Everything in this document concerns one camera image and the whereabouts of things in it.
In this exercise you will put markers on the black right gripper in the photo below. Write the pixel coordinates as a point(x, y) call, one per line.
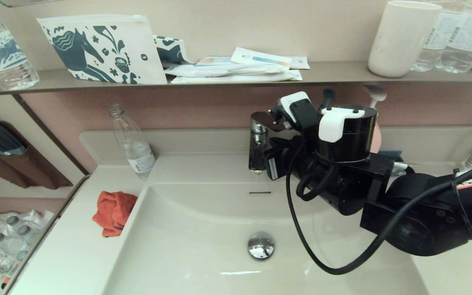
point(273, 169)

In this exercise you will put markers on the chrome sink faucet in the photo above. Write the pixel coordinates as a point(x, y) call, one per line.
point(256, 157)

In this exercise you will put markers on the orange microfibre cloth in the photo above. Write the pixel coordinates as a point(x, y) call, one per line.
point(115, 209)

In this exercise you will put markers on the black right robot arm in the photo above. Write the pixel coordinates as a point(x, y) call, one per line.
point(424, 213)

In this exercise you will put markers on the white ceramic sink basin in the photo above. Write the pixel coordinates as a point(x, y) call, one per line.
point(203, 246)

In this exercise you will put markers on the dark grey pump bottle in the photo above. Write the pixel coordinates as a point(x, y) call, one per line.
point(328, 96)

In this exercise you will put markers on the small white sachet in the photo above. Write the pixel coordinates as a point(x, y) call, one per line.
point(300, 62)

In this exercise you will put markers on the long flat white packet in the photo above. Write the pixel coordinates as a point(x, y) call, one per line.
point(236, 78)

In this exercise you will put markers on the blue striped white sachet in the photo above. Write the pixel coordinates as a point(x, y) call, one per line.
point(260, 58)

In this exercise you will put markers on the white wrapped toiletry packet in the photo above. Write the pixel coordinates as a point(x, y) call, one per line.
point(219, 69)

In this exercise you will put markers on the pink soap pump bottle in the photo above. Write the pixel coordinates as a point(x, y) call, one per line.
point(375, 93)

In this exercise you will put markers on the small blue tray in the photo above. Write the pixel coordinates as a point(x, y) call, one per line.
point(389, 155)

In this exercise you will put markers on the chrome drain stopper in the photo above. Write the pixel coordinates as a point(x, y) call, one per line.
point(260, 245)

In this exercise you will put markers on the small horse print pouch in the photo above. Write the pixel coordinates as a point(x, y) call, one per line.
point(172, 51)

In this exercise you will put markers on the white plastic cup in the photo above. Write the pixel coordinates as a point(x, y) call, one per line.
point(400, 41)

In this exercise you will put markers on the clear empty plastic bottle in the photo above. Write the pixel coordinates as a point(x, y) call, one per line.
point(135, 151)

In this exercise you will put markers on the white label water bottle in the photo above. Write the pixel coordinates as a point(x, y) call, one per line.
point(439, 37)
point(465, 41)

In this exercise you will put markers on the large horse print pouch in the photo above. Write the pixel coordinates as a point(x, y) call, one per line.
point(96, 49)

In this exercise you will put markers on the horse label water bottle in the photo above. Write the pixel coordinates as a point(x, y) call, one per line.
point(2, 53)

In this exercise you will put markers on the shrink-wrapped water bottle pack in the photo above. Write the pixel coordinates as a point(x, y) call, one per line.
point(10, 246)

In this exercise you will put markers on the taupe wall shelf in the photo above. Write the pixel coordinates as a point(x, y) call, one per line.
point(219, 88)

